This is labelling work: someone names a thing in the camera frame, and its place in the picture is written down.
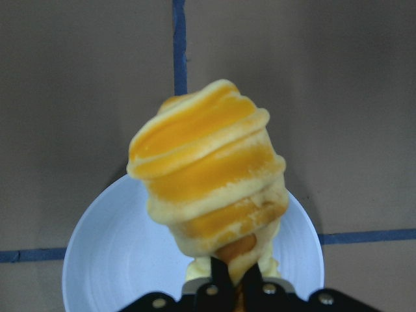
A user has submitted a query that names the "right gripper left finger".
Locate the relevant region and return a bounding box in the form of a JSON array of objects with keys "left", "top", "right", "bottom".
[{"left": 194, "top": 257, "right": 235, "bottom": 312}]

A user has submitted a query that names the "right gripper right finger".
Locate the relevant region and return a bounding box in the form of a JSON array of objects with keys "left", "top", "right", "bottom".
[{"left": 242, "top": 264, "right": 294, "bottom": 311}]

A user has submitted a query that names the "blue plate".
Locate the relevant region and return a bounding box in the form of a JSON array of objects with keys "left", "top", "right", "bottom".
[{"left": 62, "top": 176, "right": 324, "bottom": 311}]

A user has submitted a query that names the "orange striped bread loaf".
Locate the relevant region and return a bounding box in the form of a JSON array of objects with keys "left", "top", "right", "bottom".
[{"left": 127, "top": 79, "right": 289, "bottom": 284}]

